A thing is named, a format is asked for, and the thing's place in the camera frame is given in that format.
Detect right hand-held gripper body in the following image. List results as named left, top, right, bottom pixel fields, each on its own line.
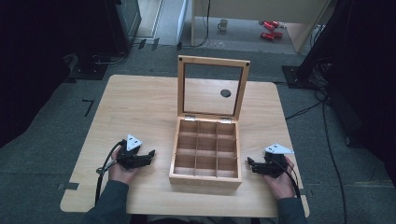
left=263, top=143, right=295, bottom=179

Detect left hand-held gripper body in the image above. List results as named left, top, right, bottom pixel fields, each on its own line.
left=116, top=133, right=148, bottom=171

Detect wooden compartment box with lid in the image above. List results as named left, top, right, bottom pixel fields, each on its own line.
left=168, top=55, right=251, bottom=191

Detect person's left hand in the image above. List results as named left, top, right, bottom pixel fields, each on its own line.
left=107, top=147, right=140, bottom=186

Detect person's right hand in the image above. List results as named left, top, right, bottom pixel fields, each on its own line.
left=262, top=155, right=297, bottom=201

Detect black floor tape strips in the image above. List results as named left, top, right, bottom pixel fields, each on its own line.
left=137, top=37, right=161, bottom=51

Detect dark curtain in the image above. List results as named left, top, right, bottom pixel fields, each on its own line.
left=0, top=0, right=125, bottom=148
left=298, top=0, right=396, bottom=188

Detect red can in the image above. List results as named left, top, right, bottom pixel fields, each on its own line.
left=262, top=20, right=280, bottom=32
left=260, top=31, right=284, bottom=41

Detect white board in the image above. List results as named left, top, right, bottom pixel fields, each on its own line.
left=176, top=0, right=190, bottom=45

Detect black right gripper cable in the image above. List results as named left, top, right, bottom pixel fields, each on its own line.
left=274, top=159, right=302, bottom=200

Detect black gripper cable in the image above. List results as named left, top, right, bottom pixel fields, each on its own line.
left=94, top=140, right=126, bottom=207
left=274, top=159, right=302, bottom=200

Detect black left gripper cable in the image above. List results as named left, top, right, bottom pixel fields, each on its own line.
left=94, top=140, right=126, bottom=207

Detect black floor cable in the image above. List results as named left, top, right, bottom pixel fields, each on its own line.
left=284, top=88, right=349, bottom=224

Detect black stand base plate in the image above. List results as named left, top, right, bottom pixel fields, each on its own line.
left=65, top=51, right=109, bottom=82
left=281, top=64, right=323, bottom=91

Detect light wooden shelf frame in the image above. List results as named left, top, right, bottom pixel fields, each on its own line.
left=191, top=0, right=332, bottom=54

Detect black hanging cable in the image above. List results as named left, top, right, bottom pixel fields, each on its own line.
left=186, top=0, right=212, bottom=49

